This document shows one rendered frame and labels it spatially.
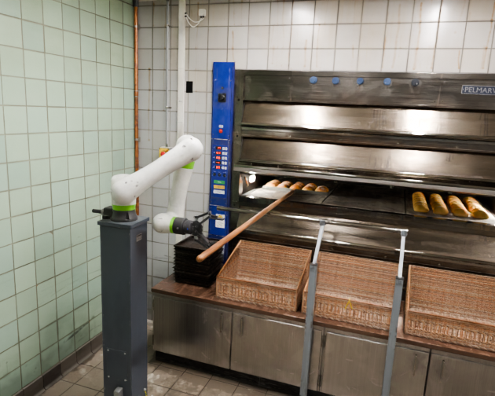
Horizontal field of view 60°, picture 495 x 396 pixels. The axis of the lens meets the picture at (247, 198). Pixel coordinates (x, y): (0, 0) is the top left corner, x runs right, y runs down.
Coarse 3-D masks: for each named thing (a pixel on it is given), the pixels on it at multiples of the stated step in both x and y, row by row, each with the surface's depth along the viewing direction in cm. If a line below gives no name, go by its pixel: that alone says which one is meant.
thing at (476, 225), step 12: (288, 204) 313; (300, 204) 310; (312, 204) 308; (324, 204) 310; (372, 216) 295; (384, 216) 292; (396, 216) 290; (408, 216) 287; (420, 216) 287; (468, 228) 276; (480, 228) 274; (492, 228) 272
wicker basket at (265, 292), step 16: (240, 240) 326; (240, 256) 326; (256, 256) 323; (272, 256) 319; (288, 256) 315; (304, 256) 312; (224, 272) 298; (240, 272) 325; (256, 272) 322; (272, 272) 318; (288, 272) 314; (304, 272) 288; (224, 288) 301; (240, 288) 282; (256, 288) 279; (272, 288) 275; (288, 288) 272; (256, 304) 280; (272, 304) 277; (288, 304) 274
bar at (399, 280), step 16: (224, 208) 290; (320, 224) 269; (336, 224) 266; (352, 224) 263; (320, 240) 263; (400, 256) 246; (400, 272) 241; (400, 288) 238; (400, 304) 239; (304, 336) 262; (304, 352) 264; (304, 368) 266; (304, 384) 268; (384, 384) 250
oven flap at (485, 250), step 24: (240, 216) 328; (264, 216) 323; (312, 216) 312; (336, 240) 302; (360, 240) 299; (384, 240) 294; (408, 240) 290; (432, 240) 285; (456, 240) 281; (480, 240) 277
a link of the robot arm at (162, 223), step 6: (156, 216) 231; (162, 216) 230; (168, 216) 231; (174, 216) 232; (156, 222) 229; (162, 222) 229; (168, 222) 228; (156, 228) 230; (162, 228) 229; (168, 228) 228
